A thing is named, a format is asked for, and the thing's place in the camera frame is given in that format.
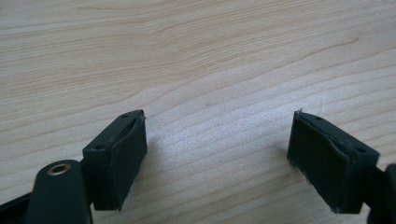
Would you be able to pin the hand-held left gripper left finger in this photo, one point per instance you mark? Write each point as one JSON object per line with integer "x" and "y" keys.
{"x": 115, "y": 161}

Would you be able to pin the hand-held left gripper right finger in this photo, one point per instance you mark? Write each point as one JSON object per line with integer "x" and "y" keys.
{"x": 327, "y": 161}

